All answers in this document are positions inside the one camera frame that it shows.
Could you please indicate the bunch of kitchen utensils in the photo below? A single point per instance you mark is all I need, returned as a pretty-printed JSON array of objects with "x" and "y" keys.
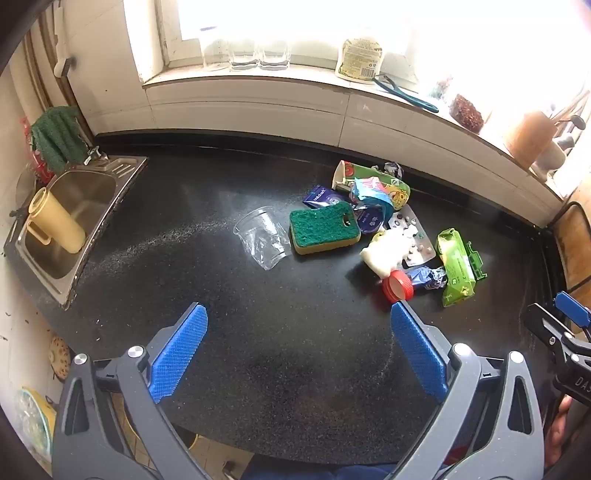
[{"x": 572, "y": 117}]

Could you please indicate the red bottle cap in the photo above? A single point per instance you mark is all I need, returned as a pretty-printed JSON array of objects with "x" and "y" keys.
[{"x": 398, "y": 287}]

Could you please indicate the silver blister pill pack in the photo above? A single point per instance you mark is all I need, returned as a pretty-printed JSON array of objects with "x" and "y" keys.
[
  {"x": 401, "y": 219},
  {"x": 420, "y": 251}
]

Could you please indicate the bamboo utensil holder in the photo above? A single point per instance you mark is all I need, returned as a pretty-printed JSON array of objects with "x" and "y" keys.
[{"x": 528, "y": 138}]

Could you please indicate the green and yellow sponge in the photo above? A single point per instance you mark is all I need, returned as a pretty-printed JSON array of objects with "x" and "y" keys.
[{"x": 323, "y": 224}]

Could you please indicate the person's right hand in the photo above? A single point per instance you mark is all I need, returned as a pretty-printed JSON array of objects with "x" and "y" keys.
[{"x": 559, "y": 429}]

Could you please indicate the dark purple packet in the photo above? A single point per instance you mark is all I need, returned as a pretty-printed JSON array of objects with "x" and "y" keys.
[{"x": 369, "y": 221}]

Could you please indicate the stainless steel sink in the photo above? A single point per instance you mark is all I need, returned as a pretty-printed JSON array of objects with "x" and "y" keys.
[{"x": 92, "y": 194}]

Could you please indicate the green wet wipes packet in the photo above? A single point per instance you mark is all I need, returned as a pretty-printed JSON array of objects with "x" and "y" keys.
[{"x": 455, "y": 267}]

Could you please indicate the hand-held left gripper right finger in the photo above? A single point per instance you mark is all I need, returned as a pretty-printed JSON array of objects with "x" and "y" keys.
[{"x": 418, "y": 350}]

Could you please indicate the red plastic bag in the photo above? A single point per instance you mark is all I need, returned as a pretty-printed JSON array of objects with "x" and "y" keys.
[{"x": 39, "y": 164}]

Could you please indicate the dish soap bottle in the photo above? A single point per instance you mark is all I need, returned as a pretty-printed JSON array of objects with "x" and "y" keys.
[{"x": 358, "y": 60}]

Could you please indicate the small glass jar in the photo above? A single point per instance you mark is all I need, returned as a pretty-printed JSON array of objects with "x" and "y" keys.
[{"x": 441, "y": 90}]

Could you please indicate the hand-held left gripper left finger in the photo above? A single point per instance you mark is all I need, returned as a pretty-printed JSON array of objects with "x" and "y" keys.
[{"x": 180, "y": 350}]

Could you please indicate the green knitted cloth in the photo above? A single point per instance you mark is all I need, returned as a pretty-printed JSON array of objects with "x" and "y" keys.
[{"x": 57, "y": 134}]

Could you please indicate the blue peeler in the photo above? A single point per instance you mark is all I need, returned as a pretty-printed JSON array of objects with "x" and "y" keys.
[{"x": 406, "y": 96}]

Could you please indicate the yellow plastic pitcher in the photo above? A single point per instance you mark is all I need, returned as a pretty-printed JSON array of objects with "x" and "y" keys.
[{"x": 57, "y": 221}]

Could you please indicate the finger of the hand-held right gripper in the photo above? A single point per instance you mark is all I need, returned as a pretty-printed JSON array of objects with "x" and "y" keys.
[
  {"x": 570, "y": 304},
  {"x": 547, "y": 325}
]

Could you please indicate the patterned paper cup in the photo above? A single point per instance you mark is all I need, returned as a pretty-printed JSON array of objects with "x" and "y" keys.
[{"x": 369, "y": 173}]

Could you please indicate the light blue plastic wrapper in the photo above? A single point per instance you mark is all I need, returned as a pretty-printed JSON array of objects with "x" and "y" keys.
[{"x": 369, "y": 189}]

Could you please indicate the foil wrapper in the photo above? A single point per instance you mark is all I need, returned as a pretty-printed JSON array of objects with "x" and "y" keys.
[{"x": 392, "y": 170}]

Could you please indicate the clear plastic cup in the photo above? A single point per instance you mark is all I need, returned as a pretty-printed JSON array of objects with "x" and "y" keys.
[{"x": 261, "y": 240}]

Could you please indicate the white stone mortar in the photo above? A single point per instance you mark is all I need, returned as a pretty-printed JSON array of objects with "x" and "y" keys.
[{"x": 549, "y": 157}]

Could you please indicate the purple snack wrapper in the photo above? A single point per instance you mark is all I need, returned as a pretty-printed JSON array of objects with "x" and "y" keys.
[{"x": 321, "y": 196}]

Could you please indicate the white scrub brush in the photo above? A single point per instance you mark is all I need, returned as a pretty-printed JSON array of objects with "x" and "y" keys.
[{"x": 62, "y": 60}]

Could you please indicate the metal faucet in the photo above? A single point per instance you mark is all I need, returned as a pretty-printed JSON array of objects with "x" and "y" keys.
[{"x": 94, "y": 154}]

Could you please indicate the grey stone pestle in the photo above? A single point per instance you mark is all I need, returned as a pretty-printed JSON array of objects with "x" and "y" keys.
[{"x": 566, "y": 142}]

